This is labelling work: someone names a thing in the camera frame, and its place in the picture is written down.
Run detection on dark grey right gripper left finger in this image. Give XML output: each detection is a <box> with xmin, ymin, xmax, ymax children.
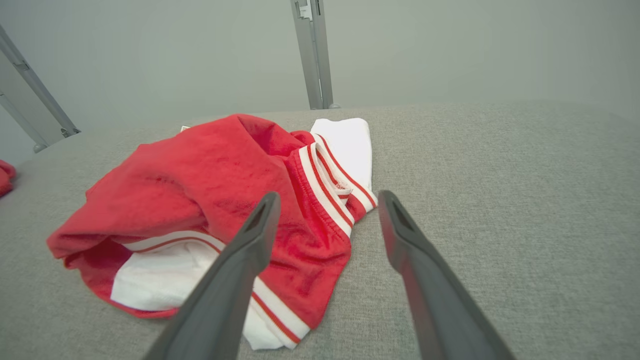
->
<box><xmin>142</xmin><ymin>191</ymin><xmax>282</xmax><ymax>360</ymax></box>

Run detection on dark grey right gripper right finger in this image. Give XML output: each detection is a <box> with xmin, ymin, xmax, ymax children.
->
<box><xmin>377</xmin><ymin>189</ymin><xmax>517</xmax><ymax>360</ymax></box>

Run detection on red and white jersey shirt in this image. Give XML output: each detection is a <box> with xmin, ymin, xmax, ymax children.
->
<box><xmin>46</xmin><ymin>113</ymin><xmax>379</xmax><ymax>351</ymax></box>

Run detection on red shorts with white trim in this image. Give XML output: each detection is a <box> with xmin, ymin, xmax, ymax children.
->
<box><xmin>0</xmin><ymin>159</ymin><xmax>17</xmax><ymax>199</ymax></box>

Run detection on grey metal frame post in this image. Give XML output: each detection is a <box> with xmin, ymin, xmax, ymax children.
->
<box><xmin>0</xmin><ymin>25</ymin><xmax>81</xmax><ymax>139</ymax></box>
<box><xmin>290</xmin><ymin>0</ymin><xmax>335</xmax><ymax>110</ymax></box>

